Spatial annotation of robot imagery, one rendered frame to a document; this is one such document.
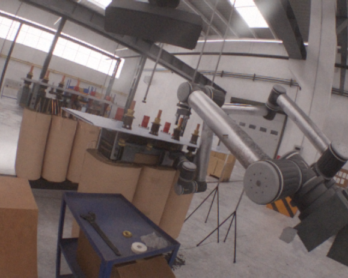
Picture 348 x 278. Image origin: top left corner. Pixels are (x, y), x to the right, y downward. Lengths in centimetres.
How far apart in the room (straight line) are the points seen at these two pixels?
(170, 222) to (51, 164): 185
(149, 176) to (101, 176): 46
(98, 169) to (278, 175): 121
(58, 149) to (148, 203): 167
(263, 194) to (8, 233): 120
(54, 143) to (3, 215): 213
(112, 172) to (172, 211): 97
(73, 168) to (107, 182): 181
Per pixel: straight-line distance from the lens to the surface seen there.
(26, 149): 303
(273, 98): 213
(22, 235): 118
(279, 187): 90
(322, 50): 728
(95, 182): 163
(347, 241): 117
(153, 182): 186
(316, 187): 116
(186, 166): 155
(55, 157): 313
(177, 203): 226
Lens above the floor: 148
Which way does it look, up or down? 4 degrees down
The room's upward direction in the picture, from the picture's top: 17 degrees clockwise
